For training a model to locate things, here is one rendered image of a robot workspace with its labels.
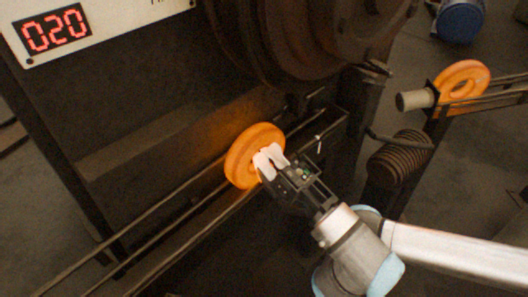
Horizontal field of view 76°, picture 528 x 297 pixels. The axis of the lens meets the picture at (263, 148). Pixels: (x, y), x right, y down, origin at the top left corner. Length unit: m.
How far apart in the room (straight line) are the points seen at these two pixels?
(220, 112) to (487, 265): 0.59
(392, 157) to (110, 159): 0.79
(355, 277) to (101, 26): 0.57
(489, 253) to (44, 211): 1.66
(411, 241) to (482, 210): 1.06
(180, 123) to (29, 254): 1.19
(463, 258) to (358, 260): 0.23
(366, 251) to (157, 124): 0.44
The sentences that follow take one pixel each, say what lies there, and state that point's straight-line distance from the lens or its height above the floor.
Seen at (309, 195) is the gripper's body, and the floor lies 0.77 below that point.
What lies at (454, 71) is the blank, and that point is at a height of 0.77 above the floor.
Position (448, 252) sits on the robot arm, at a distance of 0.80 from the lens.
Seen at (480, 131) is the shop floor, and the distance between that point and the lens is 2.23.
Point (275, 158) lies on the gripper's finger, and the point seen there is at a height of 0.76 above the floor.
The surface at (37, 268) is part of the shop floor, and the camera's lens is 1.68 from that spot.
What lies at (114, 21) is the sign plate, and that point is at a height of 1.08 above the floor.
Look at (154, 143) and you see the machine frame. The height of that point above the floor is 0.87.
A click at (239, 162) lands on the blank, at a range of 0.69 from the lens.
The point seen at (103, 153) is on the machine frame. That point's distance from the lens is 0.64.
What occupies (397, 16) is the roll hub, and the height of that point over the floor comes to 1.03.
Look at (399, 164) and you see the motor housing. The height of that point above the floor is 0.53.
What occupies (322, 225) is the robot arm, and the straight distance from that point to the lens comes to 0.64.
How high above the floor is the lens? 1.30
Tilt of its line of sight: 47 degrees down
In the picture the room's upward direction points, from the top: straight up
